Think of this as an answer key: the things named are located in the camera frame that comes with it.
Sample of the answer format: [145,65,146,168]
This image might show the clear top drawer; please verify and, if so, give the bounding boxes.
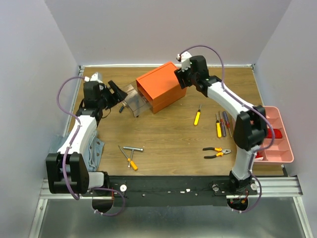
[122,81,152,118]

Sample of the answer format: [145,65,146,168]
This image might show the orange drawer cabinet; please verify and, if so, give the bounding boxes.
[136,62,186,114]

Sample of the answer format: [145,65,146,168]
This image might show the small yellow handled screwdriver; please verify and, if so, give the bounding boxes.
[215,114,222,138]

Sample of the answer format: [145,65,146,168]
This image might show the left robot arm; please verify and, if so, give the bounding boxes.
[46,79,127,200]

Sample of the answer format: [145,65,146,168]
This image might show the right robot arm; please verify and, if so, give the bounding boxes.
[174,52,267,194]

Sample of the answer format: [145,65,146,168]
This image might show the blue cloth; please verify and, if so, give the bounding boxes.
[49,130,105,172]

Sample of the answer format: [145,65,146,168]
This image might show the thin metal screwdriver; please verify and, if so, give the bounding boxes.
[226,122,232,137]

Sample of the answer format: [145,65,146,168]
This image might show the red item in tray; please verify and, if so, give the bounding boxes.
[266,128,283,139]

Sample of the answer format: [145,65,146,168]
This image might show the pink compartment tray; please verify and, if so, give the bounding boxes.
[255,106,294,165]

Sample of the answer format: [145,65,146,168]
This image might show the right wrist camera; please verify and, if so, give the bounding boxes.
[176,51,192,72]

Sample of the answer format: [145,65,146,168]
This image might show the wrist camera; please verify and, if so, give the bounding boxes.
[84,72,103,84]
[176,51,192,72]

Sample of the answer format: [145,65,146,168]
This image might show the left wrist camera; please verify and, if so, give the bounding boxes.
[84,72,103,84]

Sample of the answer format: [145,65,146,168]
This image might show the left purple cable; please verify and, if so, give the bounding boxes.
[56,76,126,217]

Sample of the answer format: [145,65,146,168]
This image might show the grey handled screwdriver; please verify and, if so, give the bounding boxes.
[222,111,229,128]

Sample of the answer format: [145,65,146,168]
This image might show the metal T-handle wrench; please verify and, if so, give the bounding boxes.
[123,146,144,171]

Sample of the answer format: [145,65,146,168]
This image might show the red handled screwdriver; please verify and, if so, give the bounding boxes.
[218,111,225,135]

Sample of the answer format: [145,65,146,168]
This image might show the orange handled screwdriver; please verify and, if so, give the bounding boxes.
[118,146,138,171]

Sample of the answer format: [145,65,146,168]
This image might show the orange handled pliers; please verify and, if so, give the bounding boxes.
[202,147,232,159]

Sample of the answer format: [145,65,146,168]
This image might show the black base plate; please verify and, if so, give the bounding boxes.
[84,176,257,207]

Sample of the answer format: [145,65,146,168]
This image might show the aluminium rail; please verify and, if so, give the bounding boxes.
[39,177,303,199]

